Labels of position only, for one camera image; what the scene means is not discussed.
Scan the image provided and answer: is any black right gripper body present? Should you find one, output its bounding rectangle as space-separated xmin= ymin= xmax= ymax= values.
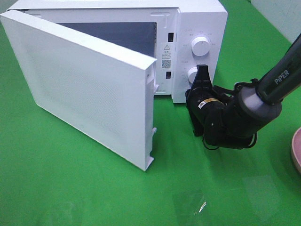
xmin=185 ymin=85 xmax=225 ymax=137

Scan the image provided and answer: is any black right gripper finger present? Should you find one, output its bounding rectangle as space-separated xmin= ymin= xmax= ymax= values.
xmin=191 ymin=65 xmax=212 ymax=90

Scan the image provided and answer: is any white microwave door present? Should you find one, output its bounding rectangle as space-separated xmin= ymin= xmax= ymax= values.
xmin=0 ymin=10 xmax=157 ymax=170

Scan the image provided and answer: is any pink plate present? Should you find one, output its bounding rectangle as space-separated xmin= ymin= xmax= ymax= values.
xmin=291 ymin=128 xmax=301 ymax=174

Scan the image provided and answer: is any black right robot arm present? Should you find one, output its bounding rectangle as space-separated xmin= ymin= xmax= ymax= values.
xmin=185 ymin=37 xmax=301 ymax=150

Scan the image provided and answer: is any lower white microwave knob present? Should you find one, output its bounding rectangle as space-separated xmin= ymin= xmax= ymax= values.
xmin=187 ymin=67 xmax=198 ymax=84

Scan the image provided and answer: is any white microwave knob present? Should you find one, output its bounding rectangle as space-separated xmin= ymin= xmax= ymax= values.
xmin=191 ymin=35 xmax=211 ymax=57
xmin=187 ymin=67 xmax=198 ymax=84

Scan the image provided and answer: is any upper white microwave knob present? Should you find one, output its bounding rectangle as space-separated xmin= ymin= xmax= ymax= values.
xmin=191 ymin=35 xmax=211 ymax=57

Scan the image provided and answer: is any white microwave oven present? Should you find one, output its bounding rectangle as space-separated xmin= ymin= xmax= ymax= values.
xmin=0 ymin=0 xmax=228 ymax=103

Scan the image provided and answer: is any clear tape patch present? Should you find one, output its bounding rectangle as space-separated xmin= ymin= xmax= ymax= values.
xmin=243 ymin=175 xmax=280 ymax=221
xmin=172 ymin=190 xmax=207 ymax=216

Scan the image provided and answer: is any black cable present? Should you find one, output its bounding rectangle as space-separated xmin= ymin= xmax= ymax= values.
xmin=202 ymin=79 xmax=259 ymax=151

